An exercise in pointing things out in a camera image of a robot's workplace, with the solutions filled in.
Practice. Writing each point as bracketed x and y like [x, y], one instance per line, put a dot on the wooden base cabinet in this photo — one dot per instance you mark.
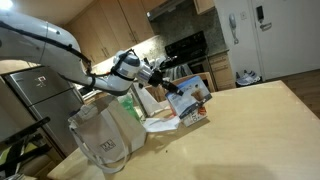
[221, 71]

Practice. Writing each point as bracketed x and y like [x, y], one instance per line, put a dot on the blue drink mix box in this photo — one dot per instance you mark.
[191, 96]

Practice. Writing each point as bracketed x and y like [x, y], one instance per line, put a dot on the grey wall phone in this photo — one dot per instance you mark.
[232, 22]

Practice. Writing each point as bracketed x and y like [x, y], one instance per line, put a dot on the black kitchen stove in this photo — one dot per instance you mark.
[186, 46]

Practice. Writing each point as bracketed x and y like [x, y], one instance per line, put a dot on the light wooden cabinets above fridge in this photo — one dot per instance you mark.
[13, 66]

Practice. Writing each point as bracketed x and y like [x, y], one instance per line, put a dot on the white light switch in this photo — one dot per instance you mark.
[243, 15]

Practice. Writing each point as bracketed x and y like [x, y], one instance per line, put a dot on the black tripod stand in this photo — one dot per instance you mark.
[25, 130]

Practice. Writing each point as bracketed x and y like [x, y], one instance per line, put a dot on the steel range hood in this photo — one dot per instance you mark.
[166, 8]

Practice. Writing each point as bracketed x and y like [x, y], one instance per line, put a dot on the beige canvas tote bag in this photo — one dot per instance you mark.
[100, 133]

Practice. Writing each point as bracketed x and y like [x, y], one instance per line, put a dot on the black door lock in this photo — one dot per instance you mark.
[260, 13]

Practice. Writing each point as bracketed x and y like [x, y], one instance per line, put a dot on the white blue sneaker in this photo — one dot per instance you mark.
[245, 79]
[255, 76]

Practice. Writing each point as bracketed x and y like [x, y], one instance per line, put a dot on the wooden chair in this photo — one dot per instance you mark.
[208, 80]
[159, 94]

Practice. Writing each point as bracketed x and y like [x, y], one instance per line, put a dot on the light wooden wall cabinet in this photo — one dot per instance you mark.
[203, 5]

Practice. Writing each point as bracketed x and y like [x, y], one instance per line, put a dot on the white paper sheet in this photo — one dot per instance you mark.
[160, 125]

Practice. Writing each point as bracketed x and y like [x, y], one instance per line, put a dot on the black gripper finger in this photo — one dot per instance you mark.
[175, 92]
[173, 85]

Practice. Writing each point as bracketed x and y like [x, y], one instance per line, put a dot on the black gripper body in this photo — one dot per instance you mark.
[156, 78]

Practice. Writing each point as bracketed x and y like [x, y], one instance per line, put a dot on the yellow green cloth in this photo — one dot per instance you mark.
[5, 156]

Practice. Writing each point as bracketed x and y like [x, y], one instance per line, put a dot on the stainless steel refrigerator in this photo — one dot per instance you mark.
[36, 100]

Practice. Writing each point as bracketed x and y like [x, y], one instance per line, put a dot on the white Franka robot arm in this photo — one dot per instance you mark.
[50, 46]

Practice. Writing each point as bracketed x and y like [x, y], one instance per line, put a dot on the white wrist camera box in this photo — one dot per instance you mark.
[151, 63]

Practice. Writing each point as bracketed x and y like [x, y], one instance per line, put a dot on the white door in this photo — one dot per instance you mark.
[293, 40]

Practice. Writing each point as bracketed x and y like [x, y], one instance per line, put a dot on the striped dish towel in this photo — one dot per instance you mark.
[181, 70]

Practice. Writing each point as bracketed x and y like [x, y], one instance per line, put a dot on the green clear plastic packet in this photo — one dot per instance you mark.
[128, 105]

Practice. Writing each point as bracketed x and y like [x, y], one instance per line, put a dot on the silver metal pole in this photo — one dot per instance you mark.
[140, 105]

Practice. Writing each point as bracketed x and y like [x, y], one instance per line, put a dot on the light wooden wall cabinets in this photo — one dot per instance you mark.
[110, 26]

